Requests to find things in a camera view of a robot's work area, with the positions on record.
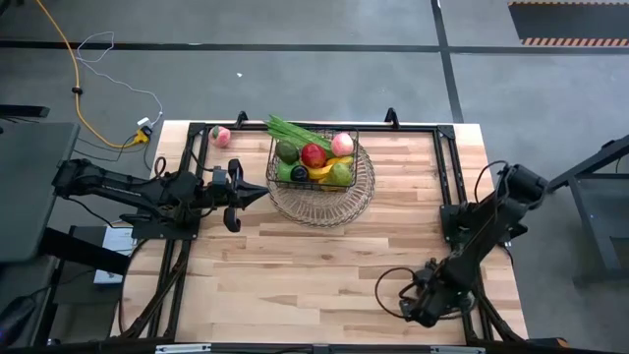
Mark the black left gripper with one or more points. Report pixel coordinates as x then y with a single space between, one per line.
233 196

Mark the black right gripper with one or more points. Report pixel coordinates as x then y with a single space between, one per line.
427 300

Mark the green apple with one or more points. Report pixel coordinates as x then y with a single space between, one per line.
283 172

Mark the black plum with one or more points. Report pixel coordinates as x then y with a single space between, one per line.
299 173

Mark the dark green avocado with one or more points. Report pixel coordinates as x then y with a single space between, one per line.
287 152

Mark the yellow banana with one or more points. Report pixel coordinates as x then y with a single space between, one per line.
319 172

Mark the green bean pod bundle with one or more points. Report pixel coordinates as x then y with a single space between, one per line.
290 132

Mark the red apple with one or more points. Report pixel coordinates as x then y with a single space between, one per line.
313 155

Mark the green pear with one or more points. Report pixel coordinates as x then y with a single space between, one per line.
340 174

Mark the pink peach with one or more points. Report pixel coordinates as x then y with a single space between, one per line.
219 136
341 144

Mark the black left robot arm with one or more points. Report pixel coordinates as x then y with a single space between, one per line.
123 184

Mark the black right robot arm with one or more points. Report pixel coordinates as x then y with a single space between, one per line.
481 236

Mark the white box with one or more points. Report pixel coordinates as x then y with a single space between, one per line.
115 246

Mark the grey desk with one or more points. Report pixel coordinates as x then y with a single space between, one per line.
34 192

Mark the black mat hazard stripes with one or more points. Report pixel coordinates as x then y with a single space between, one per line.
565 22

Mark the silver aluminium bracket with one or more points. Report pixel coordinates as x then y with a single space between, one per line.
184 348
457 350

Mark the black aluminium rig frame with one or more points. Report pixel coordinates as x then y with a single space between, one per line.
408 128

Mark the black desk leg frame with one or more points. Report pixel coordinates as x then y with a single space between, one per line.
597 236

